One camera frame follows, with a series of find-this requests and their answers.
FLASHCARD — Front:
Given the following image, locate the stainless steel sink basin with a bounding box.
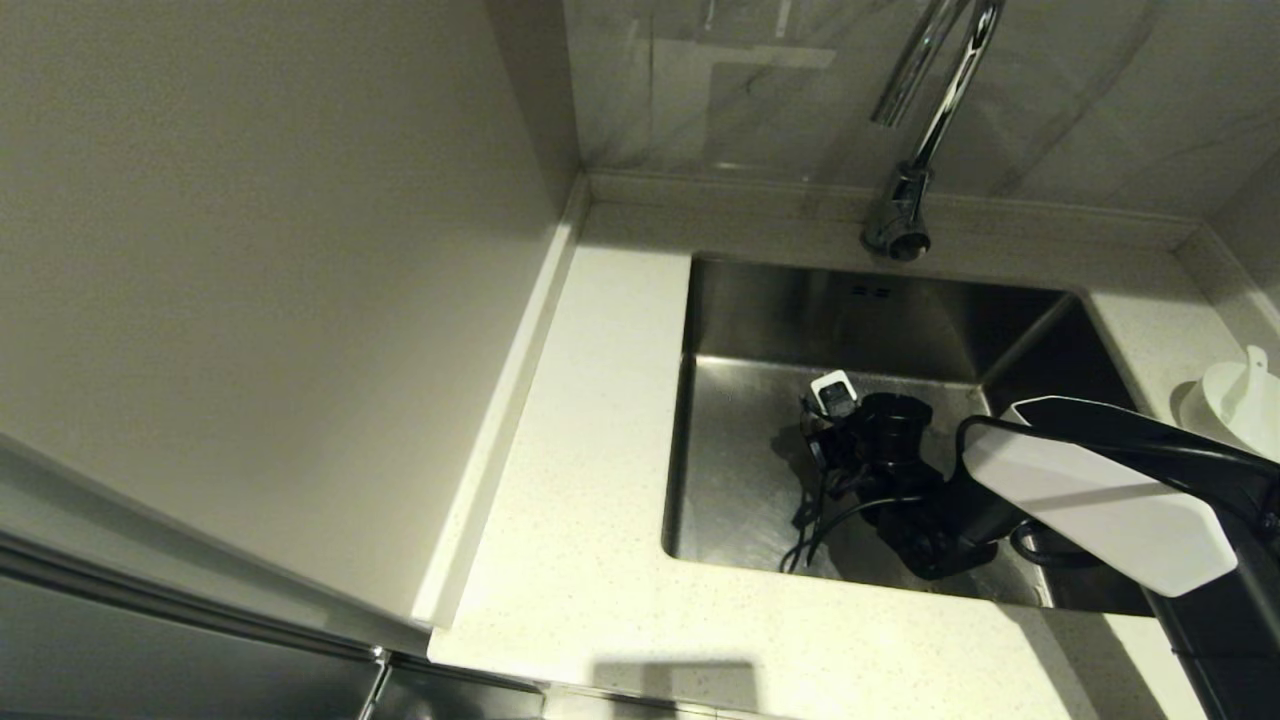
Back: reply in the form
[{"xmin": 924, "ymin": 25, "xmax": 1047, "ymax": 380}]
[{"xmin": 660, "ymin": 252, "xmax": 1161, "ymax": 616}]

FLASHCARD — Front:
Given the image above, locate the white ceramic soup spoon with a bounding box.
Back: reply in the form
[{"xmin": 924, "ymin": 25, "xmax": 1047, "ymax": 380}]
[{"xmin": 1228, "ymin": 345, "xmax": 1271, "ymax": 426}]

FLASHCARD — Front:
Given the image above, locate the chrome gooseneck faucet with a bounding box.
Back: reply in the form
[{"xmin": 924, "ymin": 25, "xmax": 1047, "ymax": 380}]
[{"xmin": 862, "ymin": 0, "xmax": 1004, "ymax": 263}]

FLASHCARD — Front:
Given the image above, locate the stainless steel appliance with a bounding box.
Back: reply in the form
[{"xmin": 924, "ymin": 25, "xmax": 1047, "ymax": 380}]
[{"xmin": 0, "ymin": 430, "xmax": 546, "ymax": 720}]

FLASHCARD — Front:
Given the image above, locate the white ceramic bowl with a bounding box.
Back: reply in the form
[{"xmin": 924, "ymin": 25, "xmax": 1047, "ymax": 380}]
[{"xmin": 1178, "ymin": 358, "xmax": 1280, "ymax": 463}]

